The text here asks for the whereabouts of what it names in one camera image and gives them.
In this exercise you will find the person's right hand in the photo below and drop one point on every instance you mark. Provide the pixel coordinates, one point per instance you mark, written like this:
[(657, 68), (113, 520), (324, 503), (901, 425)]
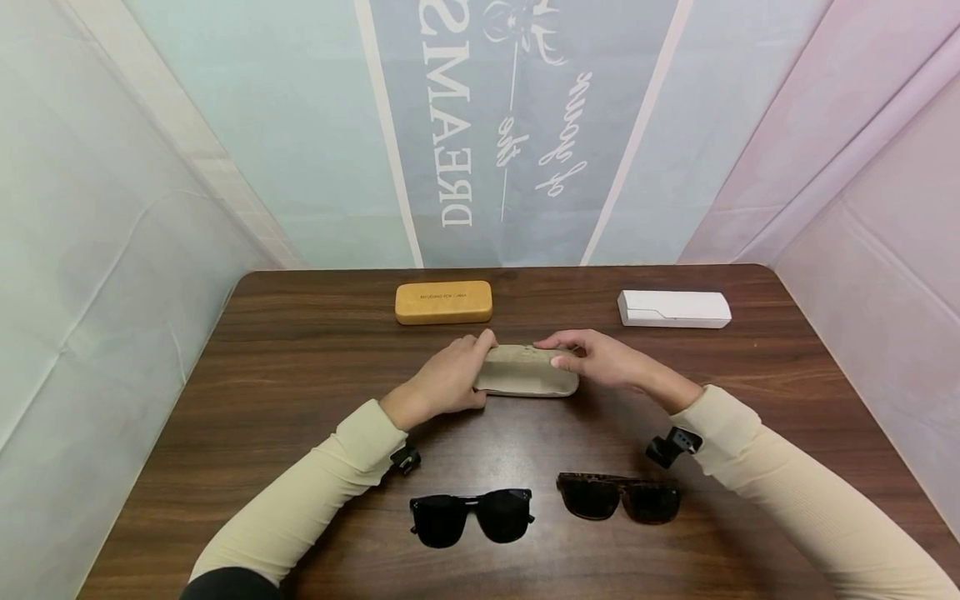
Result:
[(607, 360)]

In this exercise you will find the person's left hand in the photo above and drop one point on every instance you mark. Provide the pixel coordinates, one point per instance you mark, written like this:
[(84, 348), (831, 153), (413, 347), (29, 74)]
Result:
[(442, 379)]

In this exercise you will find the person's left thumb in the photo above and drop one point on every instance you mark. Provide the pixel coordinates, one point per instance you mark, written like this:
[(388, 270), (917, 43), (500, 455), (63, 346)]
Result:
[(486, 342)]

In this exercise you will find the person's right index finger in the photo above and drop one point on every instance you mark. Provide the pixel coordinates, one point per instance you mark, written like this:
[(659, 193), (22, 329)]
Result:
[(553, 338)]

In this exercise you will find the person's right thumb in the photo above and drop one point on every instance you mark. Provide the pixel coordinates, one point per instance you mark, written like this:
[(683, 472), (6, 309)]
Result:
[(568, 361)]

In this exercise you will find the person's left fingers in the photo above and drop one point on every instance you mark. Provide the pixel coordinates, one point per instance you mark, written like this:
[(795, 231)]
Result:
[(477, 398)]

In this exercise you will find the beige glasses case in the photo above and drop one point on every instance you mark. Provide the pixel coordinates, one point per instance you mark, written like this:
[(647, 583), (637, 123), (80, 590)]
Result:
[(529, 373)]

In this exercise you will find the person's right forearm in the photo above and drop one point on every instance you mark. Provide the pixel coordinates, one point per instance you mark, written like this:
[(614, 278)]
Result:
[(810, 500)]

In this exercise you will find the person's left forearm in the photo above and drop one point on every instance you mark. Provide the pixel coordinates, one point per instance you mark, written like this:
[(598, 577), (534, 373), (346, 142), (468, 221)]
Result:
[(307, 500)]

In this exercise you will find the tan glasses case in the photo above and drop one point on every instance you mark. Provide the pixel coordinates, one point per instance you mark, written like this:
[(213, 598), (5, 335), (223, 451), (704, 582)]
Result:
[(443, 302)]

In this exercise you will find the black wrist band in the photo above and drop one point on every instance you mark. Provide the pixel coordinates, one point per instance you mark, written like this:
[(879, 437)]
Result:
[(673, 445), (406, 458)]

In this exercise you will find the black sunglasses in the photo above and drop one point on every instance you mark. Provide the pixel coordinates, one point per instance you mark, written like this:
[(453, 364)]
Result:
[(472, 516)]

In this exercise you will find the white glasses case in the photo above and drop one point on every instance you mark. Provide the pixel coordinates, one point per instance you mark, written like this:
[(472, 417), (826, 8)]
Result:
[(673, 308)]

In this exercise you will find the tortoiseshell sunglasses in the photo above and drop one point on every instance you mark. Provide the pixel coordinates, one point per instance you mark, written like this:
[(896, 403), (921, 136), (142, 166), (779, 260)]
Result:
[(619, 497)]

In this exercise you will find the person's body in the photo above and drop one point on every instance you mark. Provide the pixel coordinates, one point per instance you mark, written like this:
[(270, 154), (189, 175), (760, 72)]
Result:
[(229, 586)]

